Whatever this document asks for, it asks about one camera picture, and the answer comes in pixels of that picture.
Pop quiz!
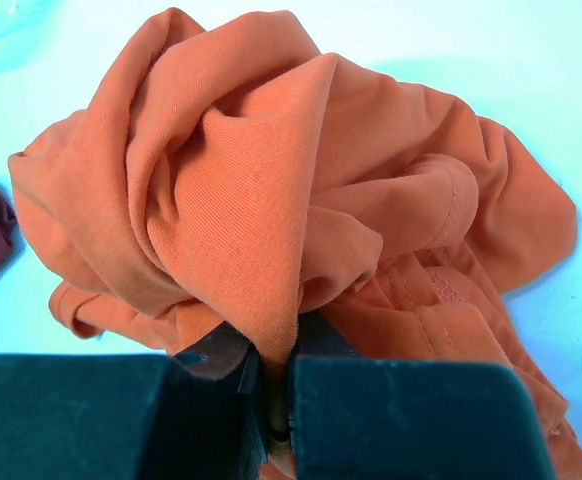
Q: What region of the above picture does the orange t shirt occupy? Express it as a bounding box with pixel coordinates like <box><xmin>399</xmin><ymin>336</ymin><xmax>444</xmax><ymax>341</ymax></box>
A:
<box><xmin>8</xmin><ymin>8</ymin><xmax>582</xmax><ymax>479</ymax></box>

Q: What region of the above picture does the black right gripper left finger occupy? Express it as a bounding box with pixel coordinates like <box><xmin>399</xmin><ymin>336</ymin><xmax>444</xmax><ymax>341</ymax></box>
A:
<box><xmin>0</xmin><ymin>324</ymin><xmax>264</xmax><ymax>479</ymax></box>

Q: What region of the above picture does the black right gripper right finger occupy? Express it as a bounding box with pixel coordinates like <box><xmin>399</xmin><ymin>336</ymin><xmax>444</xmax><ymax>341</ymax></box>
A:
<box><xmin>289</xmin><ymin>312</ymin><xmax>556</xmax><ymax>480</ymax></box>

